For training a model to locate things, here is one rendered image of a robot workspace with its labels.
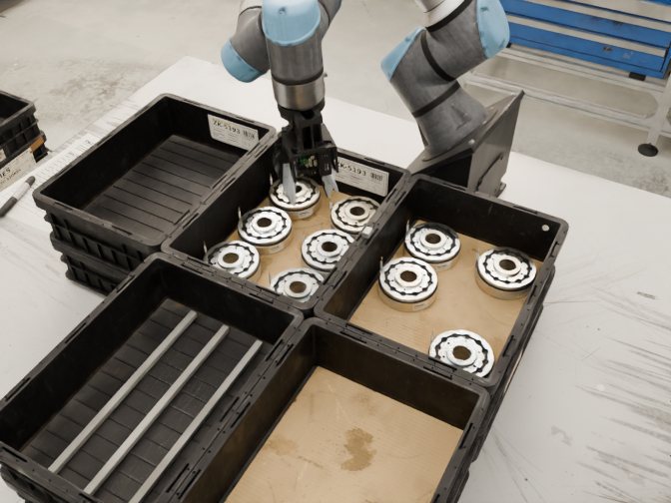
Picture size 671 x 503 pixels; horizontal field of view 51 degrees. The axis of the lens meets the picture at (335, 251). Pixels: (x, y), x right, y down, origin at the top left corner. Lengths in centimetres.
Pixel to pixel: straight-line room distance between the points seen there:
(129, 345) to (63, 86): 250
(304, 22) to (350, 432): 59
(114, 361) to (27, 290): 40
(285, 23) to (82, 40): 308
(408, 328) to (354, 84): 229
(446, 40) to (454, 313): 52
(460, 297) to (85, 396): 64
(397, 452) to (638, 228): 85
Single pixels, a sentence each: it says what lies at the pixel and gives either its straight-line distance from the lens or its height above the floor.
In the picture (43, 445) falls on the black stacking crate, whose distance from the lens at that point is 117.
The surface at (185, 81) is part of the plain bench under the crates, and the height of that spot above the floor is 70.
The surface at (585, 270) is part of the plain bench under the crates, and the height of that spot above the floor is 70.
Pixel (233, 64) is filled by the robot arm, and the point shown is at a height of 120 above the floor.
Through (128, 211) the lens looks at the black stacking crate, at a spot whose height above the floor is 83.
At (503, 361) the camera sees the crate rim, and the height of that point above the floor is 93.
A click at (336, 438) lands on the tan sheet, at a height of 83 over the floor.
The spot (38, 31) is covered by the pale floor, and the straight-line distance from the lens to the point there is 416.
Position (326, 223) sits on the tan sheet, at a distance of 139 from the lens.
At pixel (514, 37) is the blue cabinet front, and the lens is 311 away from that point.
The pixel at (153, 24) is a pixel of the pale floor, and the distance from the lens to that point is 403.
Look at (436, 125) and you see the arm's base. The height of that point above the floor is 93.
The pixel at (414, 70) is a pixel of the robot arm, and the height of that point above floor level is 103.
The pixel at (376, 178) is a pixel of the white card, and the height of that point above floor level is 90.
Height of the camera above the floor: 177
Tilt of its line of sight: 45 degrees down
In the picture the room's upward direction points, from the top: 1 degrees counter-clockwise
